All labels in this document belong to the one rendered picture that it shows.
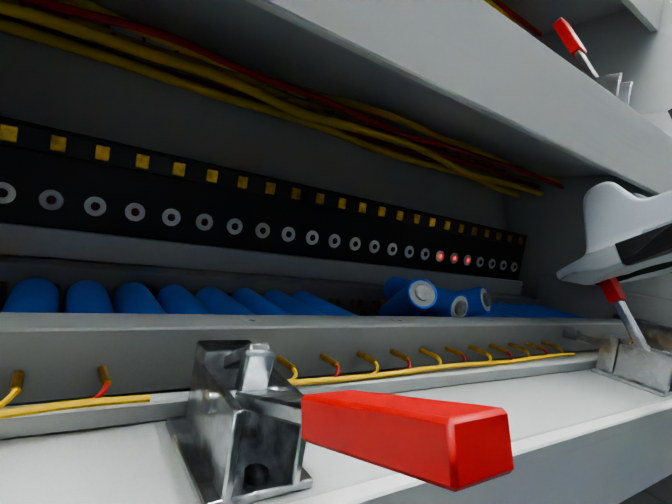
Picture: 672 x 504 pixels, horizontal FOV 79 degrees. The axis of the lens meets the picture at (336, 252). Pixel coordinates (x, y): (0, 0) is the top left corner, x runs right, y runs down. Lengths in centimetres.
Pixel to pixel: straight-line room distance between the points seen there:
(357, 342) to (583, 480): 11
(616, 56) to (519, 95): 34
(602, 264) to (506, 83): 13
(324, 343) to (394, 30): 13
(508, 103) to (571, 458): 16
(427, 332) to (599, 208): 15
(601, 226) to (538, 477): 18
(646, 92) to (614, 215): 25
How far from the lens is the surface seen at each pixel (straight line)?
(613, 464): 25
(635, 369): 32
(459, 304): 26
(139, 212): 27
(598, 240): 31
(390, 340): 20
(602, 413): 24
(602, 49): 58
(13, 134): 27
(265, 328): 16
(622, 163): 35
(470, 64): 21
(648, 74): 55
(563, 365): 30
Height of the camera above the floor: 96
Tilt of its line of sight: 12 degrees up
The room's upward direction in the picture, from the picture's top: 1 degrees counter-clockwise
